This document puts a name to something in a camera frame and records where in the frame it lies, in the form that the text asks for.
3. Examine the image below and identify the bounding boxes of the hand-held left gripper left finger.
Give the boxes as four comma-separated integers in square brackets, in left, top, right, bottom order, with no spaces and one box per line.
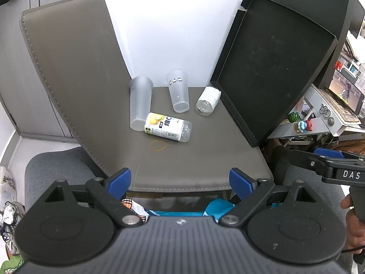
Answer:
[45,168,145,228]

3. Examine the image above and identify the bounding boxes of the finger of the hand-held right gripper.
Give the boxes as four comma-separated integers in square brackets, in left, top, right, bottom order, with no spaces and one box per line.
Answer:
[290,148,335,175]
[314,148,365,162]

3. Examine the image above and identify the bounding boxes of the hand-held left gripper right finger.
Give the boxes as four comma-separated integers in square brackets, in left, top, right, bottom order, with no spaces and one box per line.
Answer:
[220,168,319,228]

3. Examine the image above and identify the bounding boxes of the short frosted printed cup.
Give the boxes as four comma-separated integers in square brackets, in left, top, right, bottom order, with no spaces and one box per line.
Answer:
[166,69,190,113]

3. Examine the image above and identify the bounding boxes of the tall frosted plastic cup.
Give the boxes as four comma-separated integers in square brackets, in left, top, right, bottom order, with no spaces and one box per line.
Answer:
[129,76,154,132]

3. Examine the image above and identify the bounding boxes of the clear cup with white sleeve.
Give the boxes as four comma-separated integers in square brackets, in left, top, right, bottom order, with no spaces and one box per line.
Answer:
[196,86,222,117]

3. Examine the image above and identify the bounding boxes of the person's right hand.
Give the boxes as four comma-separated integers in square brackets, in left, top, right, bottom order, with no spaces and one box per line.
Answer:
[340,195,365,255]

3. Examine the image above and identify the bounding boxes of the plaid cloth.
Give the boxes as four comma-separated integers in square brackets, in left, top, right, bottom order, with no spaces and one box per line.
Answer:
[121,199,149,223]

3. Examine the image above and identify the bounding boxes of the blue and red figure toy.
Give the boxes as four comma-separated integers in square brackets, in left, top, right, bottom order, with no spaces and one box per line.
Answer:
[294,118,313,133]

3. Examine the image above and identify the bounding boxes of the teal cloth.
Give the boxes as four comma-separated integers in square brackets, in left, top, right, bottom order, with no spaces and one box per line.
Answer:
[148,198,236,224]

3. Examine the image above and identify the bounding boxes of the white box device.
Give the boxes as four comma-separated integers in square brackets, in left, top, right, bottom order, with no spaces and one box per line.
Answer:
[305,84,365,137]

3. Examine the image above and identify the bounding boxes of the yellow rubber band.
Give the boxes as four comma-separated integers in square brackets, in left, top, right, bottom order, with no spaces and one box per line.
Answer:
[150,140,168,152]

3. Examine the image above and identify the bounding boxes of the phone with lit screen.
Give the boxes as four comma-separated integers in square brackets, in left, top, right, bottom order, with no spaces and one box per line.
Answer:
[328,72,365,115]

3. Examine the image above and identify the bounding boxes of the grey fabric seat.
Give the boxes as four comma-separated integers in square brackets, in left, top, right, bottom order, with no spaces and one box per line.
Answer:
[24,145,101,216]

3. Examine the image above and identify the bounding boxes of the clear bottle with yellow label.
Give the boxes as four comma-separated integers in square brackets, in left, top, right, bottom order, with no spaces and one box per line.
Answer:
[144,112,193,143]

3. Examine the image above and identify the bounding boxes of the black tray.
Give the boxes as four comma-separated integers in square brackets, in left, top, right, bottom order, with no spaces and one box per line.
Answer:
[209,0,339,148]

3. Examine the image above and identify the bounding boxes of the grey leather desk mat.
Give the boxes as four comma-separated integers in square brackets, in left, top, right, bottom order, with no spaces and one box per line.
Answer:
[20,0,274,193]

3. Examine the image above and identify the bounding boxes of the white plastic bag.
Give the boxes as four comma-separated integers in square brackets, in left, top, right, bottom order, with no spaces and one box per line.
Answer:
[0,166,18,215]

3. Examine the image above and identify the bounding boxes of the white sneakers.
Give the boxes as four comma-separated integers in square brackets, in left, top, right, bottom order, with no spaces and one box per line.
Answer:
[0,201,27,257]

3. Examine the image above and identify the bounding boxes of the black monitor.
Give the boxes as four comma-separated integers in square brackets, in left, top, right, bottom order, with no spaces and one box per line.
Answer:
[265,0,355,90]

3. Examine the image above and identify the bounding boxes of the black cable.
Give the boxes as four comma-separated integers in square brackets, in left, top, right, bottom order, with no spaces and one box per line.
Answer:
[341,245,365,255]

